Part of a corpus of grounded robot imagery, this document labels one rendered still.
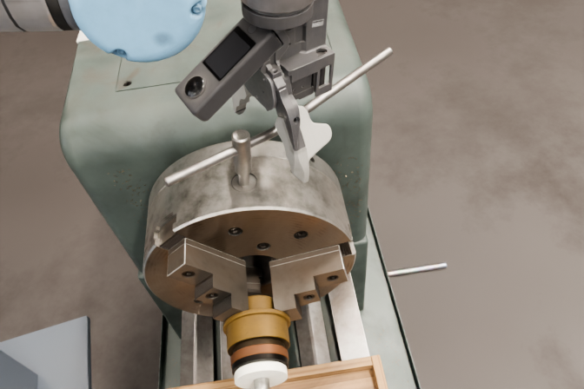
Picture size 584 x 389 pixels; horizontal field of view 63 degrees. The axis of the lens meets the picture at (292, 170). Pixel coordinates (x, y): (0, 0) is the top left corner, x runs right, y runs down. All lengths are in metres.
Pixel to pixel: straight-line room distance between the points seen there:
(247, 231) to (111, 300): 1.50
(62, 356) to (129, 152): 0.55
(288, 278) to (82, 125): 0.38
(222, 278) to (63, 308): 1.56
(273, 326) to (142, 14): 0.46
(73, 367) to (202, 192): 0.61
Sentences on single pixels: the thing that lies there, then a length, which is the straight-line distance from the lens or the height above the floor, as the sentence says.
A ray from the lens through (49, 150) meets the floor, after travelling 2.81.
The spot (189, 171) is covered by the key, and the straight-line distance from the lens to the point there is 0.56.
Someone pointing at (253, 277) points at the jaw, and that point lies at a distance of 0.77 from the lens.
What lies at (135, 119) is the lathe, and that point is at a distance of 0.75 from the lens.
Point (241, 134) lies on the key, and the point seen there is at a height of 1.32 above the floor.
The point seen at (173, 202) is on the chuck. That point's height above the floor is 1.21.
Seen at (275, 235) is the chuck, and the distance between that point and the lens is 0.65.
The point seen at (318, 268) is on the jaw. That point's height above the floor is 1.12.
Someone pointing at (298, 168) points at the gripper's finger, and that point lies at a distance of 0.54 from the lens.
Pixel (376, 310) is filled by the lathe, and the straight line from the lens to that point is 1.29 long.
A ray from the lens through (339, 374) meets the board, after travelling 0.87.
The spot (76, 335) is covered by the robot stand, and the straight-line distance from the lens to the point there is 1.18.
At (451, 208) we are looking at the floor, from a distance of 2.16.
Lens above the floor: 1.71
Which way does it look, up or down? 49 degrees down
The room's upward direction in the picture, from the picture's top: 8 degrees counter-clockwise
